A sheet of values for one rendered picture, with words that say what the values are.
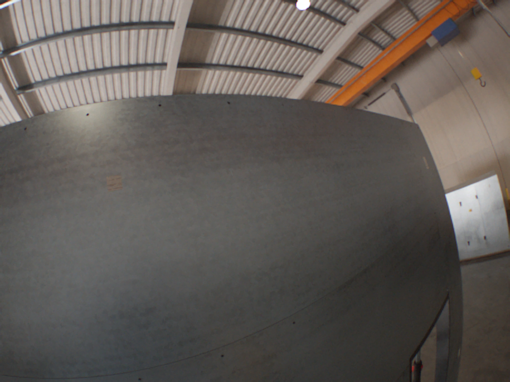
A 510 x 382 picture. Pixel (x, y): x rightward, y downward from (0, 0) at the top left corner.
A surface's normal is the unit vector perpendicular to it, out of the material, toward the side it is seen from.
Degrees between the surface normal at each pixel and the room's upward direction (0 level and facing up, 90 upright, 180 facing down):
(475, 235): 90
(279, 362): 90
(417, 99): 90
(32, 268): 90
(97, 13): 177
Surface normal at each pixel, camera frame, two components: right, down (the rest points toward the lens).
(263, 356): 0.41, -0.30
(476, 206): -0.87, 0.16
